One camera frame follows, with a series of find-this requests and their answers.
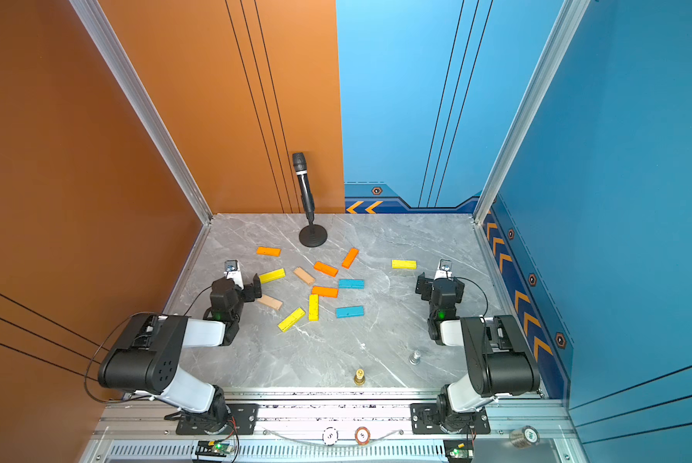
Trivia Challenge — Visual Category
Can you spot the yellow block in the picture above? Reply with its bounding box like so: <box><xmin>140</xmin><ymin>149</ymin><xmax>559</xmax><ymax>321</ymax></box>
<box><xmin>259</xmin><ymin>268</ymin><xmax>286</xmax><ymax>284</ymax></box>
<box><xmin>308</xmin><ymin>294</ymin><xmax>319</xmax><ymax>321</ymax></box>
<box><xmin>391</xmin><ymin>260</ymin><xmax>417</xmax><ymax>270</ymax></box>

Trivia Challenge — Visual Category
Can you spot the teal block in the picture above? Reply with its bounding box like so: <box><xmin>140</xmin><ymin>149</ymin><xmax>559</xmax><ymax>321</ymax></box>
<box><xmin>338</xmin><ymin>279</ymin><xmax>365</xmax><ymax>289</ymax></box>
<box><xmin>336</xmin><ymin>306</ymin><xmax>364</xmax><ymax>318</ymax></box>

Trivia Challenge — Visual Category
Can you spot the orange block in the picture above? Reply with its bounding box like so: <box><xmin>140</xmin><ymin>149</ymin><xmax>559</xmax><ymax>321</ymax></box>
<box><xmin>342</xmin><ymin>248</ymin><xmax>359</xmax><ymax>269</ymax></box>
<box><xmin>311</xmin><ymin>286</ymin><xmax>339</xmax><ymax>298</ymax></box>
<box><xmin>256</xmin><ymin>247</ymin><xmax>281</xmax><ymax>257</ymax></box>
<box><xmin>313</xmin><ymin>262</ymin><xmax>338</xmax><ymax>277</ymax></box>

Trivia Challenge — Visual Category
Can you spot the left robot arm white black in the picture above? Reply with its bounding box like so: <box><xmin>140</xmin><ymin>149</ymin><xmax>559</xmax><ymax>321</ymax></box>
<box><xmin>98</xmin><ymin>270</ymin><xmax>262</xmax><ymax>435</ymax></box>

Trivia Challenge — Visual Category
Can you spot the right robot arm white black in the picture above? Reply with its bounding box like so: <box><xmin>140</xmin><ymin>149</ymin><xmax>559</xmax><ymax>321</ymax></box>
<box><xmin>411</xmin><ymin>271</ymin><xmax>542</xmax><ymax>434</ymax></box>

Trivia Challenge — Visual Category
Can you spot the tan block lower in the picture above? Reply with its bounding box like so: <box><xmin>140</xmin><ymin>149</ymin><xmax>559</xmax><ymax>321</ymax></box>
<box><xmin>257</xmin><ymin>294</ymin><xmax>283</xmax><ymax>311</ymax></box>

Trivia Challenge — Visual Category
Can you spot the tan block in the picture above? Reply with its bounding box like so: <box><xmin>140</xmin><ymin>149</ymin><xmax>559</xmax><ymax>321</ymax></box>
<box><xmin>257</xmin><ymin>294</ymin><xmax>283</xmax><ymax>311</ymax></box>
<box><xmin>294</xmin><ymin>267</ymin><xmax>316</xmax><ymax>286</ymax></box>

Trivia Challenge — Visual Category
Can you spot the yellow block diagonal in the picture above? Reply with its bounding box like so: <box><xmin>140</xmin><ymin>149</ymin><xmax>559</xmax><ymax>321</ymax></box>
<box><xmin>278</xmin><ymin>308</ymin><xmax>306</xmax><ymax>333</ymax></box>

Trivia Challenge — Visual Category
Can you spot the silver cylinder weight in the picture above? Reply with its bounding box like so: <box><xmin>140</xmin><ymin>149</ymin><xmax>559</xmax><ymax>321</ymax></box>
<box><xmin>409</xmin><ymin>350</ymin><xmax>421</xmax><ymax>366</ymax></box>

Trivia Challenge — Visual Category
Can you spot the tan block upper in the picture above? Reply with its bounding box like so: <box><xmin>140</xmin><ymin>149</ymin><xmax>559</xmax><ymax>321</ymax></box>
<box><xmin>294</xmin><ymin>267</ymin><xmax>316</xmax><ymax>286</ymax></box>

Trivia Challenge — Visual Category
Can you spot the yellow block upright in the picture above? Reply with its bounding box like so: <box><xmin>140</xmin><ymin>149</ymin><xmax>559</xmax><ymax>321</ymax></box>
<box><xmin>308</xmin><ymin>294</ymin><xmax>319</xmax><ymax>321</ymax></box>

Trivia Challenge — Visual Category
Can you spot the black microphone on stand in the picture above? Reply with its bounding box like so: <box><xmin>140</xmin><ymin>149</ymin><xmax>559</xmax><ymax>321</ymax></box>
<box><xmin>292</xmin><ymin>152</ymin><xmax>328</xmax><ymax>248</ymax></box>

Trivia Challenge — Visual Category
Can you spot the brass cylinder weight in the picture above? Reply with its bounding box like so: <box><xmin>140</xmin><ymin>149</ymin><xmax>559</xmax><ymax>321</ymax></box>
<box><xmin>354</xmin><ymin>368</ymin><xmax>365</xmax><ymax>386</ymax></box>

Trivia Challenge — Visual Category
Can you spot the left green circuit board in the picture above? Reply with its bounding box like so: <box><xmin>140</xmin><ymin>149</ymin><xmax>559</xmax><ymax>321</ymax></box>
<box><xmin>195</xmin><ymin>440</ymin><xmax>237</xmax><ymax>459</ymax></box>

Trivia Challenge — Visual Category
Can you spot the green circuit board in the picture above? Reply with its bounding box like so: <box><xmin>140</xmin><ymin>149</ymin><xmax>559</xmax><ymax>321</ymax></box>
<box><xmin>195</xmin><ymin>440</ymin><xmax>237</xmax><ymax>459</ymax></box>
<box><xmin>443</xmin><ymin>440</ymin><xmax>474</xmax><ymax>463</ymax></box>

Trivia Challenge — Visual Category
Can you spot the right green circuit board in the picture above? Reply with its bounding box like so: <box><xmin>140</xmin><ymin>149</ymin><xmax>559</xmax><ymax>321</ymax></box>
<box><xmin>443</xmin><ymin>440</ymin><xmax>474</xmax><ymax>463</ymax></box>

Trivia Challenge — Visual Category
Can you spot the copper round disc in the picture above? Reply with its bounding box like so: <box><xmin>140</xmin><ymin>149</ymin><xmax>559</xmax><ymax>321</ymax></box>
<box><xmin>355</xmin><ymin>426</ymin><xmax>371</xmax><ymax>446</ymax></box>

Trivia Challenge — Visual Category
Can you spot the white round disc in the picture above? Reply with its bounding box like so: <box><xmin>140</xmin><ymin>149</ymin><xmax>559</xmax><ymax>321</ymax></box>
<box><xmin>322</xmin><ymin>426</ymin><xmax>339</xmax><ymax>447</ymax></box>

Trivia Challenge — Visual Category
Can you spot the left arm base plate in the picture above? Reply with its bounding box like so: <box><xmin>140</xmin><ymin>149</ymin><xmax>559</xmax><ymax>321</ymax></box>
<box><xmin>175</xmin><ymin>403</ymin><xmax>259</xmax><ymax>437</ymax></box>

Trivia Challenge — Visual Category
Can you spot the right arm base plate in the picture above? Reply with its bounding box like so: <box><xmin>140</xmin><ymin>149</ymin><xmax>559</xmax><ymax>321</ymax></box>
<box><xmin>409</xmin><ymin>403</ymin><xmax>491</xmax><ymax>435</ymax></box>

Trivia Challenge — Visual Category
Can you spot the aluminium front rail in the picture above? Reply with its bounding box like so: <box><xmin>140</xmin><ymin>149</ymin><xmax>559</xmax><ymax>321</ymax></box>
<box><xmin>90</xmin><ymin>387</ymin><xmax>577</xmax><ymax>441</ymax></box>

